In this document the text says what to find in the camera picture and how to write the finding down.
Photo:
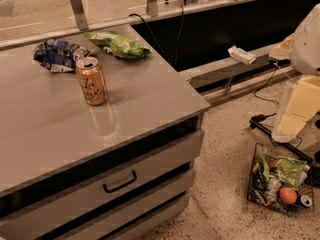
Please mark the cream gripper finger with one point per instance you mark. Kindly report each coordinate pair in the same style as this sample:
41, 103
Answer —
282, 50
299, 104

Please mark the orange La Croix can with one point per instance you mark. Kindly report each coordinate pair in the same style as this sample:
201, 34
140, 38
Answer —
91, 79

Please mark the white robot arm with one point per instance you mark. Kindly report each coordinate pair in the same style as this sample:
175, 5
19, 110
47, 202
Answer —
305, 46

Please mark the blue can in basket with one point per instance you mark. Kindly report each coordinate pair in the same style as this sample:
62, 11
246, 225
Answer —
304, 201

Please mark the white packet on ledge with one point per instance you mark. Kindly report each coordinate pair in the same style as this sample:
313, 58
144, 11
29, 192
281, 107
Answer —
241, 55

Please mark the green snack bag in basket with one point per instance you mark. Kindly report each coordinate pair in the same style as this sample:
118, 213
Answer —
291, 171

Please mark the orange fruit in basket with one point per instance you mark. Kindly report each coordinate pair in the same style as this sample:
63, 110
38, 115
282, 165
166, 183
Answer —
288, 195

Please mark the green chip bag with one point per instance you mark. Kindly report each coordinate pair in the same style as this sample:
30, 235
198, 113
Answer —
118, 45

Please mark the blue crumpled chip bag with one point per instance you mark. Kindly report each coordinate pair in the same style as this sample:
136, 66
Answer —
59, 56

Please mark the grey drawer cabinet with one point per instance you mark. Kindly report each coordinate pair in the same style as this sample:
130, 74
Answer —
56, 151

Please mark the black wire basket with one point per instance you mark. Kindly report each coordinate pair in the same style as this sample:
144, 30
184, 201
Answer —
264, 186

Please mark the metal railing post middle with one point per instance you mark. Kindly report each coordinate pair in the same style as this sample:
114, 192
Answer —
152, 8

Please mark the metal railing post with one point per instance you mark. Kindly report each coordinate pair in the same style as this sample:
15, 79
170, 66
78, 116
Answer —
152, 8
79, 14

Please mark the metal railing post left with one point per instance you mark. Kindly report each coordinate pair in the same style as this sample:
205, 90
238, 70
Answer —
79, 14

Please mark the black drawer handle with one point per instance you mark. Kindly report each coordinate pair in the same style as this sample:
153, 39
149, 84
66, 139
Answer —
120, 183

